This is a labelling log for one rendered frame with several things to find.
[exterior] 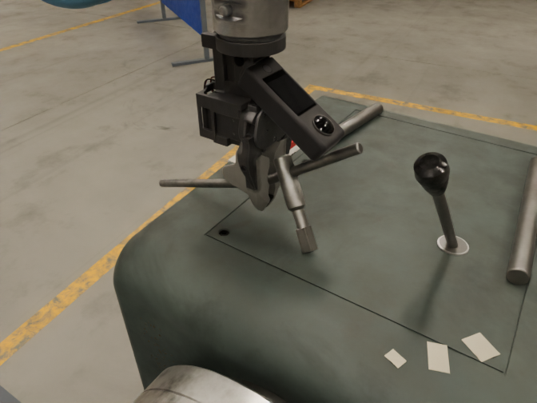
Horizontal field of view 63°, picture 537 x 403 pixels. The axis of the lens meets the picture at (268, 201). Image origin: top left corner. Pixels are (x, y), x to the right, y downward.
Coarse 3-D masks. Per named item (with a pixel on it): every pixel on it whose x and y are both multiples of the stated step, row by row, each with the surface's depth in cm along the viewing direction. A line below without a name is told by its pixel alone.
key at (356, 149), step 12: (360, 144) 45; (324, 156) 47; (336, 156) 46; (348, 156) 45; (300, 168) 49; (312, 168) 48; (168, 180) 65; (180, 180) 63; (192, 180) 61; (204, 180) 60; (216, 180) 58; (276, 180) 52
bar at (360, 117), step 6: (378, 102) 82; (366, 108) 80; (372, 108) 80; (378, 108) 81; (360, 114) 78; (366, 114) 78; (372, 114) 80; (348, 120) 76; (354, 120) 76; (360, 120) 77; (366, 120) 78; (342, 126) 74; (348, 126) 75; (354, 126) 76; (348, 132) 75
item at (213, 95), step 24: (216, 48) 45; (240, 48) 42; (264, 48) 42; (216, 72) 47; (240, 72) 46; (216, 96) 47; (240, 96) 47; (216, 120) 49; (240, 120) 46; (264, 120) 46; (264, 144) 48
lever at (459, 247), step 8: (440, 200) 44; (440, 208) 45; (440, 216) 47; (448, 216) 47; (448, 224) 48; (448, 232) 49; (440, 240) 53; (448, 240) 51; (456, 240) 51; (440, 248) 52; (448, 248) 52; (456, 248) 52; (464, 248) 52
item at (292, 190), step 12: (288, 156) 50; (276, 168) 51; (288, 168) 50; (288, 180) 50; (288, 192) 50; (300, 192) 50; (288, 204) 50; (300, 204) 50; (300, 216) 50; (300, 228) 50; (300, 240) 51; (312, 240) 51
